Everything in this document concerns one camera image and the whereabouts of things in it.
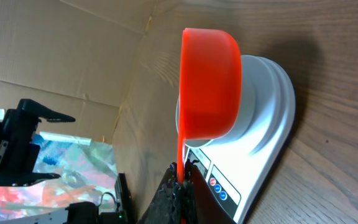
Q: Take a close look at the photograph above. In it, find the red plastic measuring scoop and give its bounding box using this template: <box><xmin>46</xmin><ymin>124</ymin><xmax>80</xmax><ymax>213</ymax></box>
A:
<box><xmin>177</xmin><ymin>28</ymin><xmax>242</xmax><ymax>183</ymax></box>

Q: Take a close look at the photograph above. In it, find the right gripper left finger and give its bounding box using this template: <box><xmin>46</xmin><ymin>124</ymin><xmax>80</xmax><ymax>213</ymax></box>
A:
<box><xmin>137</xmin><ymin>162</ymin><xmax>182</xmax><ymax>224</ymax></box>

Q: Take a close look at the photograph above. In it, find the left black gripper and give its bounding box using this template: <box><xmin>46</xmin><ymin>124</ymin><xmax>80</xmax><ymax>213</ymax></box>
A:
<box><xmin>0</xmin><ymin>99</ymin><xmax>76</xmax><ymax>187</ymax></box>

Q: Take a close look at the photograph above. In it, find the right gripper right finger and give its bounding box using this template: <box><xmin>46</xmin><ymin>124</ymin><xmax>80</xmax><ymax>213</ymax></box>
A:
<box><xmin>185</xmin><ymin>160</ymin><xmax>236</xmax><ymax>224</ymax></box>

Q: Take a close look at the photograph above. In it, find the brown cardboard panel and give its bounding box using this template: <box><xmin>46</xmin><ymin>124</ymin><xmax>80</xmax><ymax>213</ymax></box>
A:
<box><xmin>0</xmin><ymin>0</ymin><xmax>154</xmax><ymax>142</ymax></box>

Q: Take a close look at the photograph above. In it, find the white digital kitchen scale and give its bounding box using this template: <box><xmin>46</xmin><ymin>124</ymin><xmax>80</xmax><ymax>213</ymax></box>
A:
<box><xmin>184</xmin><ymin>55</ymin><xmax>296</xmax><ymax>223</ymax></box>

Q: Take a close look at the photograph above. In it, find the grey round bowl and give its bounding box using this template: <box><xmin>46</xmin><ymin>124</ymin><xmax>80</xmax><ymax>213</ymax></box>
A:
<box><xmin>175</xmin><ymin>76</ymin><xmax>256</xmax><ymax>148</ymax></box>

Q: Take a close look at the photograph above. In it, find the colourful painted sheet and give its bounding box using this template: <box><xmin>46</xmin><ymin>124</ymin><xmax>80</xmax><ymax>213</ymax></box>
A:
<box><xmin>0</xmin><ymin>132</ymin><xmax>119</xmax><ymax>222</ymax></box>

